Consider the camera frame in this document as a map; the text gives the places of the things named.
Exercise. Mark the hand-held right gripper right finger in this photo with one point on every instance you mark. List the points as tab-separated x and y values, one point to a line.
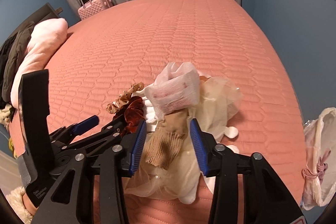
198	148

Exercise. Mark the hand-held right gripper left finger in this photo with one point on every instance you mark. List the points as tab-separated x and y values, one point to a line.
137	146

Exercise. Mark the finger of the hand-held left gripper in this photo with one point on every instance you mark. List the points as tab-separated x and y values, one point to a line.
115	128
86	124

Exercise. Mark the rust velvet scrunchie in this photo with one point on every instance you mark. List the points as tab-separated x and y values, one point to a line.
134	108

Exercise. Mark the beige stocking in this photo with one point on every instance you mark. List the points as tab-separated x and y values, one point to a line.
168	140

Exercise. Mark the cream tulle cloth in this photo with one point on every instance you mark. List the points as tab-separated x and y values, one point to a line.
220	106

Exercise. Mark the black and white fuzzy cloth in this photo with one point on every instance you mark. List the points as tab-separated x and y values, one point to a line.
6	113

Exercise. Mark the tan polka dot scrunchie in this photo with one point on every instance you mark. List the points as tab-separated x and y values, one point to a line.
123	96

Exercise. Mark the white ribbed sock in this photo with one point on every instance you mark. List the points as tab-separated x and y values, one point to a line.
151	111

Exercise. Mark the dark olive jacket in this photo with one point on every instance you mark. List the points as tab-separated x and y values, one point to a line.
15	53

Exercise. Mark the pink pillow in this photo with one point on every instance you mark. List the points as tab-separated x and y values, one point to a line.
44	40

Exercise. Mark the cream fluffy cloth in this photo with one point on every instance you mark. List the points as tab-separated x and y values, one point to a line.
18	197

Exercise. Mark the pink quilted bed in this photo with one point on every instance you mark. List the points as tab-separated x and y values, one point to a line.
157	37

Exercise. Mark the dark headboard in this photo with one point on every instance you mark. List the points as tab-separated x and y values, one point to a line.
43	14

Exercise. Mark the pink suitcase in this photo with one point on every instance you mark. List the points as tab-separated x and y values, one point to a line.
95	7

